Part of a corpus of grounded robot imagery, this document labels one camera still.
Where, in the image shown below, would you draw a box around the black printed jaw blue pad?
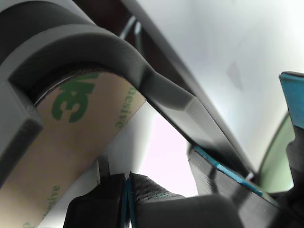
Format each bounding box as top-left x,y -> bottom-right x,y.
278,71 -> 304,228
189,145 -> 289,228

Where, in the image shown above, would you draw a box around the green bowl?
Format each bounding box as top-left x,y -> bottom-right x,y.
257,114 -> 296,194

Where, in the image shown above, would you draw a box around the brown printed tape liner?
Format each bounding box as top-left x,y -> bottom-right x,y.
0,71 -> 147,228

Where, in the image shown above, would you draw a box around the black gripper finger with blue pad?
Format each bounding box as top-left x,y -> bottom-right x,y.
129,172 -> 243,228

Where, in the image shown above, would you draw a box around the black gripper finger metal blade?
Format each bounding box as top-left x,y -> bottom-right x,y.
63,156 -> 131,228

